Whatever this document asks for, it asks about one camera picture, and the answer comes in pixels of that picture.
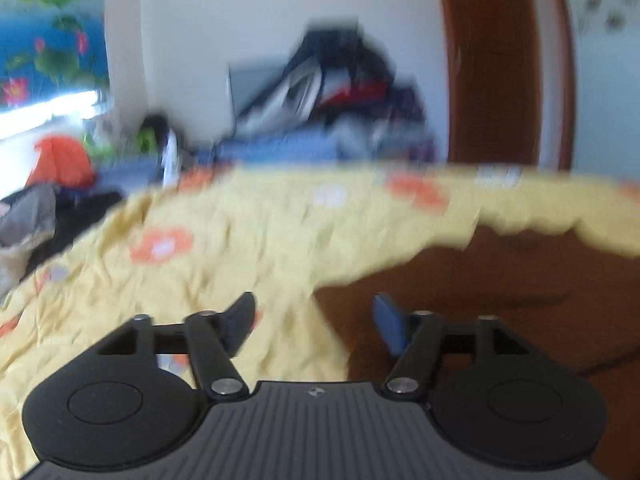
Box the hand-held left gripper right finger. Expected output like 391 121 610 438
372 292 534 403

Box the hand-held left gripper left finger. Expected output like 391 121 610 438
95 291 257 402

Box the brown knit garment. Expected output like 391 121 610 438
312 225 640 480

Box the pile of mixed clothes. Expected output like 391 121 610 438
227 19 437 162

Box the yellow floral blanket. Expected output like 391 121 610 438
0 162 640 480

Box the white bottle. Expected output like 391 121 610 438
160 129 182 187

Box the blue cloth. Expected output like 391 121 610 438
96 129 342 190

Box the black cloth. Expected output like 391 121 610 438
24 189 127 273

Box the green and black object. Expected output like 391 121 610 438
134 114 170 155

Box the grey flat board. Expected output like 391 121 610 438
227 64 288 117

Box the grey cloth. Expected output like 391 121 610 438
0 183 58 250

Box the orange cloth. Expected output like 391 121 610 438
25 135 97 189

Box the brown wooden door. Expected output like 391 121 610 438
434 0 577 171

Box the blue floral curtain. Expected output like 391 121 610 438
0 0 112 109

